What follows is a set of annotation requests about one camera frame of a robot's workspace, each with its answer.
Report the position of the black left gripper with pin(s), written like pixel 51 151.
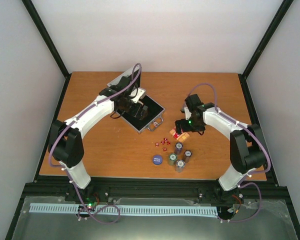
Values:
pixel 144 111

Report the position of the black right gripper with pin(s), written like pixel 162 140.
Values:
pixel 185 127

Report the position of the aluminium poker case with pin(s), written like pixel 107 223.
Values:
pixel 138 94

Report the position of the red card deck box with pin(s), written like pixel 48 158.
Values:
pixel 183 136

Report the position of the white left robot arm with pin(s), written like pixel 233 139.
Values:
pixel 66 148

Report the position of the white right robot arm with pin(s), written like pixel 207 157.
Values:
pixel 248 155

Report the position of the purple poker chip stack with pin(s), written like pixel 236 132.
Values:
pixel 178 148

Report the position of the brown poker chip stack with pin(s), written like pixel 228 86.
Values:
pixel 186 156

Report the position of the green poker chip stack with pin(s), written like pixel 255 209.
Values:
pixel 172 159

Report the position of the grey poker chip stack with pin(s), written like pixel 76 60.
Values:
pixel 179 166

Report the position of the blue small blind button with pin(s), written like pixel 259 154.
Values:
pixel 157 159

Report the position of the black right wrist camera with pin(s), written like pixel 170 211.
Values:
pixel 191 102

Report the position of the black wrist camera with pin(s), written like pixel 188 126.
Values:
pixel 123 83
pixel 191 102

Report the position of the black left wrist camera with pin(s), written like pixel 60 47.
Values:
pixel 123 83

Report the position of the light blue cable duct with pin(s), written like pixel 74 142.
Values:
pixel 125 210

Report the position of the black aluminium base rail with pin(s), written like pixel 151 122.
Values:
pixel 106 189

